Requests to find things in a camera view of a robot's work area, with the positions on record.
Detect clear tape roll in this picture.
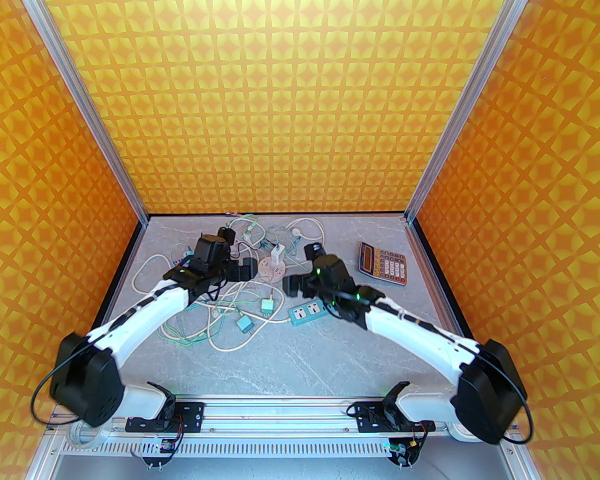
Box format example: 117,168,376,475
69,420,112,448

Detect off-white cord with round plug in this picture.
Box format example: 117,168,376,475
260,215,327,269

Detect blue power strip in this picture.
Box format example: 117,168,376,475
287,302,329,328

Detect orange desk calculator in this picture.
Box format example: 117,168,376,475
357,241,409,286

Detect aluminium frame post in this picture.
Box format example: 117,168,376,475
404,0,545,225
5,0,149,226

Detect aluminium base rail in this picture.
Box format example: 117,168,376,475
45,393,521,441

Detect light green USB cable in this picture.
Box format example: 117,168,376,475
157,213,261,351

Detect round pink power socket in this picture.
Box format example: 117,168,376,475
258,256,288,283

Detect perforated metal cable tray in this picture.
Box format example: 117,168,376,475
60,440,506,458

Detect pink USB cable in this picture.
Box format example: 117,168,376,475
225,211,261,249

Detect white square clock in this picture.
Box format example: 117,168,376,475
449,420,476,443

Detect small controller board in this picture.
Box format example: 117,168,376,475
384,435,422,469
139,438,178,469

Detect teal multi-head USB cable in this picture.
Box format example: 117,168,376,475
257,225,306,271

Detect white cord with three-pin plug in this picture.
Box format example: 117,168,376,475
227,216,261,249

